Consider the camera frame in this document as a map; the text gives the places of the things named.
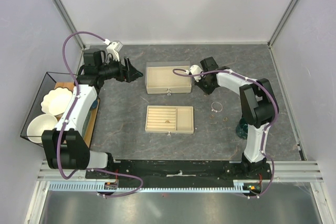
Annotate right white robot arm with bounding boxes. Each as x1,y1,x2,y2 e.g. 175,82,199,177
189,57,279,179

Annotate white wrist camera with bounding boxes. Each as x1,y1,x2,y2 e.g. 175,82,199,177
104,39,123,61
186,65,203,82

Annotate black wire frame box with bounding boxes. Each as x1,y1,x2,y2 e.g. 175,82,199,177
20,71,102,154

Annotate beige open jewelry box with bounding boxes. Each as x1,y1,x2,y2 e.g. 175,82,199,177
145,61,192,95

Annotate dark green mug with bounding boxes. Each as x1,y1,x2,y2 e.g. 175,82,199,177
235,117,248,140

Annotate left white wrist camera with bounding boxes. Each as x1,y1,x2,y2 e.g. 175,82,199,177
104,39,123,61

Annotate beige ring slot tray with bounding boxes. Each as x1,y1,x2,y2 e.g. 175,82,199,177
145,105,194,134

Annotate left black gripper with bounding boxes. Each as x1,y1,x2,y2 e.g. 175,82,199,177
98,55,143,83

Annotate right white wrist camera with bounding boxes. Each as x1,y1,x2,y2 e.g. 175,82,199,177
186,65,203,82

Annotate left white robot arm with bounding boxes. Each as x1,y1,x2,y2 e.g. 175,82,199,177
41,48,143,178

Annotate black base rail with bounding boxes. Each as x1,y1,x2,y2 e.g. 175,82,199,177
85,158,271,183

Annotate white round bowl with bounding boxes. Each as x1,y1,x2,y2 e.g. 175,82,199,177
27,114,58,144

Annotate wooden board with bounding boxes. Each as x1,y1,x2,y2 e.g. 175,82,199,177
55,82,100,148

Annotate white scalloped bowl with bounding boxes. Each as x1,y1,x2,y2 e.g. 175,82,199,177
40,87,72,117

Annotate blue mug behind arm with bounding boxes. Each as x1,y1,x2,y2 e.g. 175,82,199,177
89,99,99,111

